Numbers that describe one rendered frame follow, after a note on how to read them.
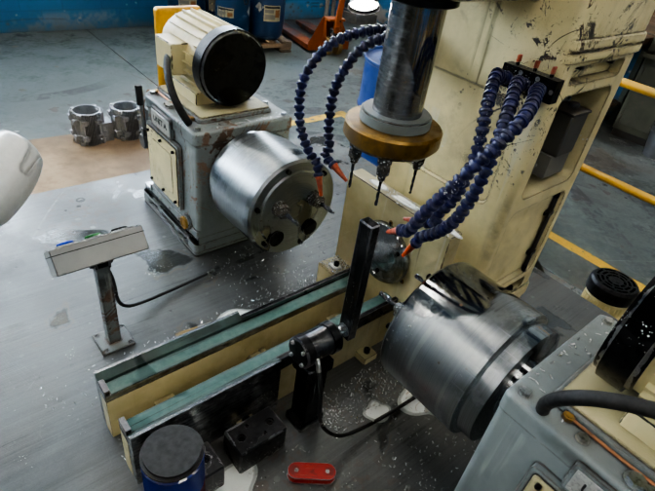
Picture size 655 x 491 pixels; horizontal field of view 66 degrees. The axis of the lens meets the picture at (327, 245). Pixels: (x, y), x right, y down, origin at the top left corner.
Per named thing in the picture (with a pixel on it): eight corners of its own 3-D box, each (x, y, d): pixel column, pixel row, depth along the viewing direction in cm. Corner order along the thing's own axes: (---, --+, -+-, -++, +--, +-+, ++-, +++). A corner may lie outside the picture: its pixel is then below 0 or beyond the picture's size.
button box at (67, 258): (139, 250, 106) (132, 226, 105) (150, 248, 100) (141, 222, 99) (52, 278, 96) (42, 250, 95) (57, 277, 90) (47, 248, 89)
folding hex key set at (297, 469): (334, 469, 94) (335, 463, 93) (334, 485, 91) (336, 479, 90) (287, 467, 93) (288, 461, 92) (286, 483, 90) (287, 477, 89)
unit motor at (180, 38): (208, 138, 164) (206, -3, 140) (264, 184, 145) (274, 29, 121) (129, 154, 150) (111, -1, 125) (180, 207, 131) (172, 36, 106)
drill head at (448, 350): (422, 313, 114) (452, 220, 100) (592, 450, 91) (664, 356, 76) (338, 359, 100) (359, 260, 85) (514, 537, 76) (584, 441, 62)
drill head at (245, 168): (259, 181, 153) (263, 100, 138) (337, 244, 131) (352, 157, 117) (182, 202, 138) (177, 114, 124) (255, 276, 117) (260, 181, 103)
